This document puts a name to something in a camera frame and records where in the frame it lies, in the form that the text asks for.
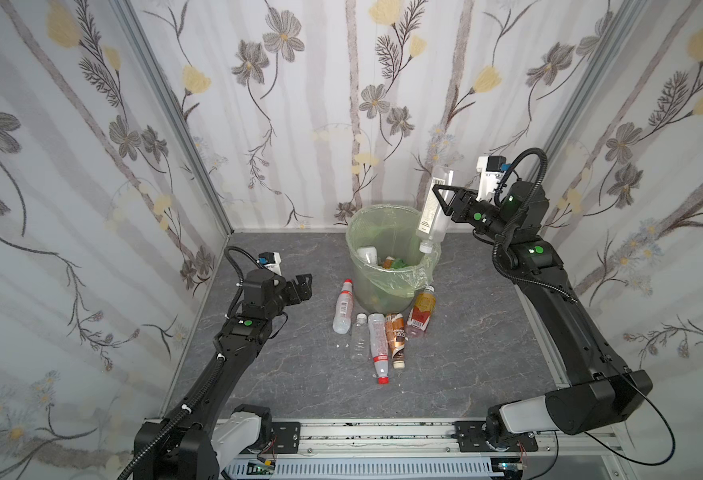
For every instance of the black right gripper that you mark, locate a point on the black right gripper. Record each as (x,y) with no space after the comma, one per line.
(462,207)

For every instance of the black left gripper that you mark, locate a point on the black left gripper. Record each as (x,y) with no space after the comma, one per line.
(292,288)

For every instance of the large clear bottle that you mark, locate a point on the large clear bottle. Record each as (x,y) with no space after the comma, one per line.
(432,225)

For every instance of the white bottle red cap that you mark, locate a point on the white bottle red cap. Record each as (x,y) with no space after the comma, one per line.
(344,309)

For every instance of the small clear bottle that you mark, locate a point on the small clear bottle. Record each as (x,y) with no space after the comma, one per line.
(359,338)

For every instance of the white label yellow V bottle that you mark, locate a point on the white label yellow V bottle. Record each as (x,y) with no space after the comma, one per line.
(369,255)

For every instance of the clear bottle red label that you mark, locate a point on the clear bottle red label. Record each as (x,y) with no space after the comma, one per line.
(379,346)

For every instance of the orange drink bottle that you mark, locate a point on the orange drink bottle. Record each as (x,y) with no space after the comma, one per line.
(421,313)

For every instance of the brown label milk tea bottle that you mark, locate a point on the brown label milk tea bottle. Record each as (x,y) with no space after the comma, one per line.
(396,339)

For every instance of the green plastic bottle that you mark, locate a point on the green plastic bottle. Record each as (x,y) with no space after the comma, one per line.
(399,264)

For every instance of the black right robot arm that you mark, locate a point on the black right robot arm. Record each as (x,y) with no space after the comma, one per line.
(602,390)

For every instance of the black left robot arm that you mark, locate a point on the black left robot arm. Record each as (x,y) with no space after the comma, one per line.
(183,444)

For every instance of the green lined waste bin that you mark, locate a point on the green lined waste bin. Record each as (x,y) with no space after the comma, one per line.
(389,268)

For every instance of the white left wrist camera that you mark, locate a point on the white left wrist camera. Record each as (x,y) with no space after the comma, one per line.
(271,261)

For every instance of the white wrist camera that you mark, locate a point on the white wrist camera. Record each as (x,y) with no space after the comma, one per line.
(271,261)
(489,171)

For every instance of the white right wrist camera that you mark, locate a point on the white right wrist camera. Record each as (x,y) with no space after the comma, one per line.
(489,171)

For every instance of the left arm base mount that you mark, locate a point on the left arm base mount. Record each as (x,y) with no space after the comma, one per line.
(252,429)

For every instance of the white vented cable duct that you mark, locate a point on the white vented cable duct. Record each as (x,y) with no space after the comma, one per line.
(366,468)

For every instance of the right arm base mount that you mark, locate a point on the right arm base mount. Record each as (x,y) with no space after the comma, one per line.
(491,435)

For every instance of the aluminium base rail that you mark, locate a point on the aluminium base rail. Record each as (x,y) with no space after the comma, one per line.
(560,456)

